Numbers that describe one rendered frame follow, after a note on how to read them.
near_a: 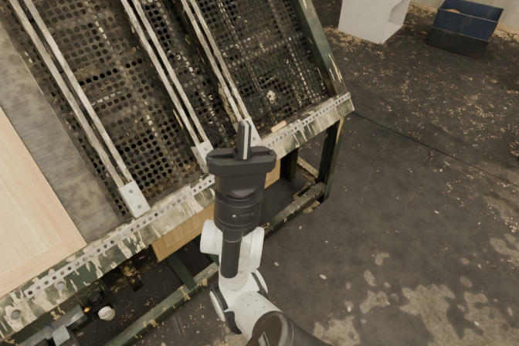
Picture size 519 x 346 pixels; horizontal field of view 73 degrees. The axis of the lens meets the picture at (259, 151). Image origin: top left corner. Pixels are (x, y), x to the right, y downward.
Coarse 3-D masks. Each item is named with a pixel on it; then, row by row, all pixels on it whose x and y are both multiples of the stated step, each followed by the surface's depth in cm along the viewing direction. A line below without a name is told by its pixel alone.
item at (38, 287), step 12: (348, 96) 189; (324, 108) 179; (312, 120) 175; (264, 144) 160; (192, 192) 142; (168, 204) 137; (156, 216) 134; (132, 228) 129; (108, 240) 125; (120, 240) 127; (96, 252) 123; (72, 264) 119; (48, 276) 115; (60, 276) 117; (36, 288) 114
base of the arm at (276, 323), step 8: (264, 320) 65; (272, 320) 63; (280, 320) 61; (288, 320) 62; (264, 328) 64; (272, 328) 62; (280, 328) 60; (288, 328) 60; (256, 336) 64; (264, 336) 62; (272, 336) 60; (280, 336) 58; (288, 336) 59; (248, 344) 65; (256, 344) 63; (264, 344) 61; (272, 344) 59; (280, 344) 58; (288, 344) 58
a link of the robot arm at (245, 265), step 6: (258, 228) 69; (258, 234) 68; (252, 240) 67; (258, 240) 67; (252, 246) 67; (258, 246) 67; (252, 252) 67; (258, 252) 67; (240, 258) 76; (252, 258) 68; (258, 258) 68; (240, 264) 74; (246, 264) 73; (252, 264) 70; (258, 264) 71; (240, 270) 74; (246, 270) 73; (252, 270) 73
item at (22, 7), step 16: (16, 0) 113; (16, 16) 116; (32, 16) 115; (32, 32) 114; (48, 32) 117; (48, 48) 120; (48, 64) 116; (64, 64) 119; (64, 80) 122; (64, 96) 120; (80, 96) 121; (80, 112) 121; (96, 128) 126; (96, 144) 123; (112, 144) 126; (112, 160) 126; (112, 176) 125; (128, 176) 128; (128, 192) 128; (128, 208) 131; (144, 208) 130
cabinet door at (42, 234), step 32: (0, 128) 113; (0, 160) 113; (32, 160) 118; (0, 192) 113; (32, 192) 117; (0, 224) 113; (32, 224) 117; (64, 224) 122; (0, 256) 112; (32, 256) 117; (64, 256) 121; (0, 288) 112
